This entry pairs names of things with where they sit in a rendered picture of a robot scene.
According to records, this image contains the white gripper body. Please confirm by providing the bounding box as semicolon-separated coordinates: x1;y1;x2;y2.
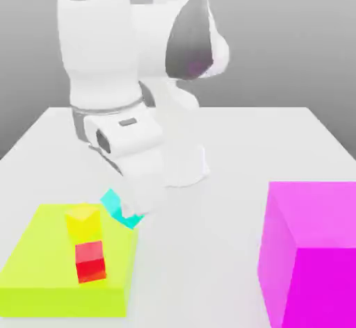
88;145;168;215

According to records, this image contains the small cyan cube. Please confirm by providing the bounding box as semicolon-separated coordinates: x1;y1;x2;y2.
99;188;146;231

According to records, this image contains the small yellow cube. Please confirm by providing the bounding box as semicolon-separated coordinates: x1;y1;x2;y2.
65;204;102;245

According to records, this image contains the small red cube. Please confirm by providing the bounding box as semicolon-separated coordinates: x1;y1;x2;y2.
74;240;107;284

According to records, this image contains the large lime box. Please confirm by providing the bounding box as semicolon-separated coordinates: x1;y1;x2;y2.
0;203;140;319

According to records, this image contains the large magenta box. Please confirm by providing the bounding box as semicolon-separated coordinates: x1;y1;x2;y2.
257;181;356;328

